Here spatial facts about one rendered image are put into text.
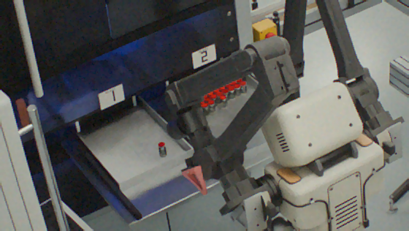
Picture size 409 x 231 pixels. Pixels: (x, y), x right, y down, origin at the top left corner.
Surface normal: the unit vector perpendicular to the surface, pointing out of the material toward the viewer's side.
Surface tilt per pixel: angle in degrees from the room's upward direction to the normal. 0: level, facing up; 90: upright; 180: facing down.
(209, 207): 90
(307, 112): 48
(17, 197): 90
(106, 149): 0
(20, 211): 90
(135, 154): 0
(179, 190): 0
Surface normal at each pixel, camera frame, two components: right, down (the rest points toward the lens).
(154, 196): -0.10, -0.79
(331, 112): 0.30, -0.17
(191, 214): 0.52, 0.47
